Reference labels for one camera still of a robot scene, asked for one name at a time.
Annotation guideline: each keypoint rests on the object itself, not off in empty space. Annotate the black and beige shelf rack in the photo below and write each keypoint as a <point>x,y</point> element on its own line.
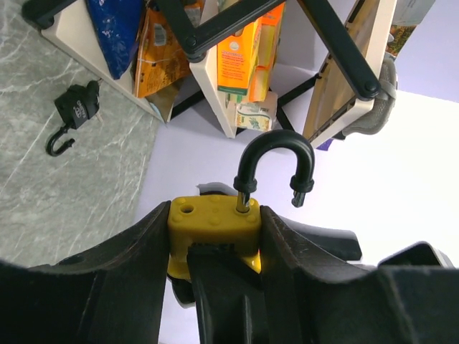
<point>343,90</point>

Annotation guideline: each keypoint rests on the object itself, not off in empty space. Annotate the yellow padlock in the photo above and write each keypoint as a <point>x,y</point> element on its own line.
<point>233,223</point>

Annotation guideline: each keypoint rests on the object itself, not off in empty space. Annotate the orange snack bag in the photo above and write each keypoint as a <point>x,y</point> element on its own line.
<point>160,59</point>

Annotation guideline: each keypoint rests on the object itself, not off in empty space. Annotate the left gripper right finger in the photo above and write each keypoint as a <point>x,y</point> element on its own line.
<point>312,296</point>

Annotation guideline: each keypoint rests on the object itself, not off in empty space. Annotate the left sponge pack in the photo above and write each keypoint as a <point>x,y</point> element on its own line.
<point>269,40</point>

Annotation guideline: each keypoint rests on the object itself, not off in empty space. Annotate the orange carton box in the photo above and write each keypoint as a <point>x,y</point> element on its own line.
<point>237,59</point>

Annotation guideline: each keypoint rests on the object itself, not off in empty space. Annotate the blue snack bag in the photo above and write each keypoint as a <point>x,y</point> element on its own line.
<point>116,24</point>

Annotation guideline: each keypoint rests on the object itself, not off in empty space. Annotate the pink striped sleep mask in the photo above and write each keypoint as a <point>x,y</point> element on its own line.
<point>373,121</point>

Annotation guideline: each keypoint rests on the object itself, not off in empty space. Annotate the black padlock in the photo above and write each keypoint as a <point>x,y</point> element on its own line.
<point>77,105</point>

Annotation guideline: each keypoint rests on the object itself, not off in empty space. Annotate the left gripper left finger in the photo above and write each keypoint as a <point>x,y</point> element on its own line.
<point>110,293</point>

